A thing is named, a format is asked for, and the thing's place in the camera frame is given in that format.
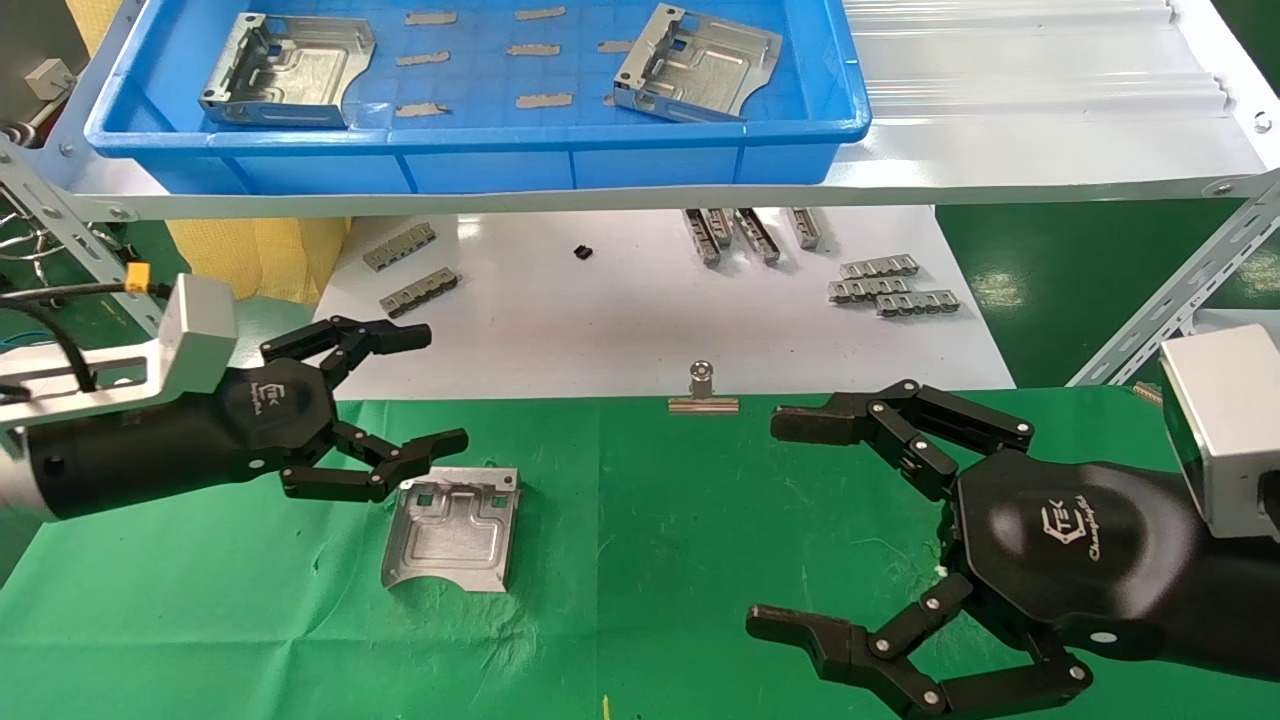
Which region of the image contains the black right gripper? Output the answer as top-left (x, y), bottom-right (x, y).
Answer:
top-left (745, 378), bottom-right (1280, 719)

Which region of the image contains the green table cloth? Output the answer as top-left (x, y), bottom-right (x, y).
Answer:
top-left (0, 385), bottom-right (1280, 720)

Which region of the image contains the black camera cable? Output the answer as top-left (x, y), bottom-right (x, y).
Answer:
top-left (0, 283), bottom-right (136, 393)

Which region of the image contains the yellow plastic bag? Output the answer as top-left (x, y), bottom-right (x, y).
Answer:
top-left (65, 0), bottom-right (351, 304)

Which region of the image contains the blue plastic tray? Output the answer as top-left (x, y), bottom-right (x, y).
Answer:
top-left (85, 0), bottom-right (873, 196)

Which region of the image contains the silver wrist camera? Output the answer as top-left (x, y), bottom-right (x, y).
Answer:
top-left (1158, 325), bottom-right (1280, 543)
top-left (158, 273), bottom-right (239, 394)

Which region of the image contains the silver camera mount bracket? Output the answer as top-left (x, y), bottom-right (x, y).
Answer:
top-left (0, 335), bottom-right (166, 429)

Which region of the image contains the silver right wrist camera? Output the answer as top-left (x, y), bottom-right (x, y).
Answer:
top-left (1158, 325), bottom-right (1280, 543)

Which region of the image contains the small white box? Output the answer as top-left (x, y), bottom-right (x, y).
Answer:
top-left (25, 58), bottom-right (76, 101)

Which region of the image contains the black swivel stool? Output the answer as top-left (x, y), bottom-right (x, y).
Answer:
top-left (0, 185), bottom-right (141, 266)

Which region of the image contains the white metal shelf rack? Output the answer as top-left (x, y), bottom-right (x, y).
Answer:
top-left (0, 0), bottom-right (1280, 401)

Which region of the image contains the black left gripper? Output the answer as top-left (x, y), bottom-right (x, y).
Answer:
top-left (20, 316), bottom-right (470, 523)

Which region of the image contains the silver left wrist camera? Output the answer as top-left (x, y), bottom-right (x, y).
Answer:
top-left (158, 273), bottom-right (239, 394)

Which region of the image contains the sheet metal bracket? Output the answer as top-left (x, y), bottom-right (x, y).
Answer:
top-left (198, 12), bottom-right (378, 129)
top-left (613, 4), bottom-right (784, 123)
top-left (380, 465), bottom-right (521, 594)

